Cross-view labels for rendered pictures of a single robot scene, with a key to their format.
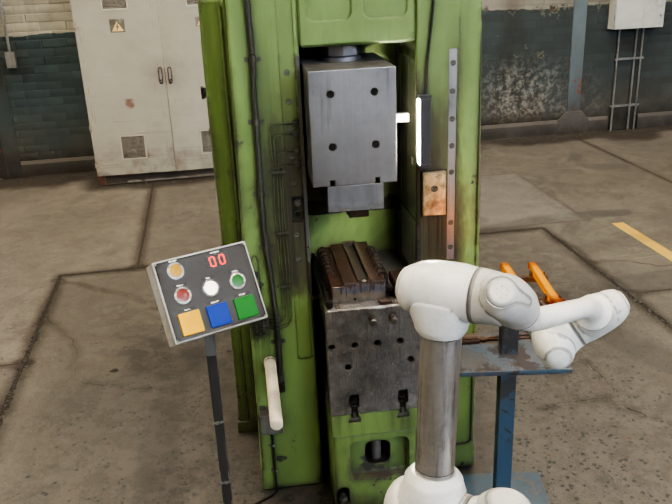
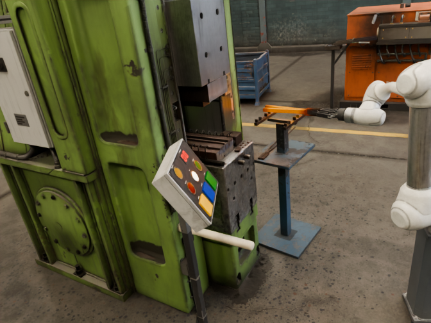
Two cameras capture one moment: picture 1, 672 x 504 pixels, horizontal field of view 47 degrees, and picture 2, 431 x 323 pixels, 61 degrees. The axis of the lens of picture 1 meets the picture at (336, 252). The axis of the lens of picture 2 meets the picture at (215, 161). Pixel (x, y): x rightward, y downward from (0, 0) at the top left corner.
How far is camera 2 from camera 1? 2.02 m
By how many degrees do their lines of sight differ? 46
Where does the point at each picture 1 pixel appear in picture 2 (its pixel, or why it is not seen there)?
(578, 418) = not seen: hidden behind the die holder
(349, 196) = (215, 88)
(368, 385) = (241, 204)
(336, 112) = (204, 29)
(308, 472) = (204, 284)
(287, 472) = not seen: hidden behind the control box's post
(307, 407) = (198, 243)
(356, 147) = (215, 52)
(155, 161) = not seen: outside the picture
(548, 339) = (375, 111)
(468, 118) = (229, 31)
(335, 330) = (228, 178)
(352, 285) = (222, 147)
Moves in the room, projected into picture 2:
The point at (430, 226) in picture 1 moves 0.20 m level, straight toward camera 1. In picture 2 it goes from (226, 101) to (250, 106)
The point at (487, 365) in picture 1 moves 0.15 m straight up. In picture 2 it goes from (290, 159) to (290, 138)
